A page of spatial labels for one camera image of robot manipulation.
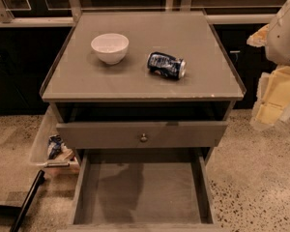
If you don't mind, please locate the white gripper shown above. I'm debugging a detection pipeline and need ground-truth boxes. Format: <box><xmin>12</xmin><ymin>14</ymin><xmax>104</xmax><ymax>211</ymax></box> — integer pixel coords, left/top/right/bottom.
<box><xmin>246</xmin><ymin>0</ymin><xmax>290</xmax><ymax>131</ymax></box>

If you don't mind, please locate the blue pepsi can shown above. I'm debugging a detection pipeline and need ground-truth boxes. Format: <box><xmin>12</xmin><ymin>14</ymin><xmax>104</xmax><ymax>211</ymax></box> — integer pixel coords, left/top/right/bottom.
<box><xmin>147</xmin><ymin>52</ymin><xmax>186</xmax><ymax>80</ymax></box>

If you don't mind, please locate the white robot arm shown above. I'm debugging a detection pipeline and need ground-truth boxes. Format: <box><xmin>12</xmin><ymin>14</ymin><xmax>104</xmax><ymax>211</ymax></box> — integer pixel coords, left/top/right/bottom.
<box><xmin>246</xmin><ymin>0</ymin><xmax>290</xmax><ymax>131</ymax></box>

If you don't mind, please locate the grey top drawer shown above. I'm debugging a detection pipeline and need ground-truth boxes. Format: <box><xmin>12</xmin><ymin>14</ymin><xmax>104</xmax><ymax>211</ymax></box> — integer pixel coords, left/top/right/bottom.
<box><xmin>56</xmin><ymin>121</ymin><xmax>227</xmax><ymax>149</ymax></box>

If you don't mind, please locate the round metal drawer knob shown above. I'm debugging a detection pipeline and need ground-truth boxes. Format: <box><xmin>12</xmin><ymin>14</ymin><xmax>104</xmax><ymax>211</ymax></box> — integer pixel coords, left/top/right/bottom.
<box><xmin>140</xmin><ymin>133</ymin><xmax>148</xmax><ymax>143</ymax></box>

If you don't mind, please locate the grey drawer cabinet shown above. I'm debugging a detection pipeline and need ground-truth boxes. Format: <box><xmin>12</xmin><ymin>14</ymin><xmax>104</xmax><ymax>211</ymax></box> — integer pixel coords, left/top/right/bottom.
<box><xmin>39</xmin><ymin>11</ymin><xmax>247</xmax><ymax>166</ymax></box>

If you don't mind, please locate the open grey middle drawer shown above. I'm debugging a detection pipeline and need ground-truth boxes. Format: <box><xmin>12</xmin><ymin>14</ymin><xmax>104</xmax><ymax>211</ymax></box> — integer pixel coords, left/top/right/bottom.
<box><xmin>58</xmin><ymin>149</ymin><xmax>229</xmax><ymax>232</ymax></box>

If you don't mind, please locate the white ceramic bowl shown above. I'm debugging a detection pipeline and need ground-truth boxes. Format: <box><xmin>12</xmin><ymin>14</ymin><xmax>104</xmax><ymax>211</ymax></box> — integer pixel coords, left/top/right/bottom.
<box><xmin>91</xmin><ymin>33</ymin><xmax>130</xmax><ymax>65</ymax></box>

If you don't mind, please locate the blue snack bag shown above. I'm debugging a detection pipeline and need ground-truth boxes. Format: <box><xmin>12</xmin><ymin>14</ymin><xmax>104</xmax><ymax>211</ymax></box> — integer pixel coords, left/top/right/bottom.
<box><xmin>47</xmin><ymin>135</ymin><xmax>62</xmax><ymax>160</ymax></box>

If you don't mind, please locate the clear plastic bin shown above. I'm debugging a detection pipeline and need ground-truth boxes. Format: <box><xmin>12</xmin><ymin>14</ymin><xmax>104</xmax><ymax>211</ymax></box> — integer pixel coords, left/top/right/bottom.
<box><xmin>30</xmin><ymin>107</ymin><xmax>79</xmax><ymax>176</ymax></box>

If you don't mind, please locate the black pole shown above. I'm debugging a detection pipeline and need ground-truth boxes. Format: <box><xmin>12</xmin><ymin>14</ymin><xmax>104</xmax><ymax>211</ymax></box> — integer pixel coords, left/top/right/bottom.
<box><xmin>0</xmin><ymin>170</ymin><xmax>45</xmax><ymax>232</ymax></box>

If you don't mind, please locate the dark cabinet handle right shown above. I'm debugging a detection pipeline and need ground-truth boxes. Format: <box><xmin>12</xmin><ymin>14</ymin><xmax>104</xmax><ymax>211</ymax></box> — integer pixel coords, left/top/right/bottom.
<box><xmin>230</xmin><ymin>50</ymin><xmax>241</xmax><ymax>54</ymax></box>

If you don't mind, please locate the metal shelf rail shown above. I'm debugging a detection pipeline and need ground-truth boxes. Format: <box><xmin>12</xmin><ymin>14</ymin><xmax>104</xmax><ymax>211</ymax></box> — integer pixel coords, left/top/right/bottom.
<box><xmin>0</xmin><ymin>0</ymin><xmax>275</xmax><ymax>27</ymax></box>

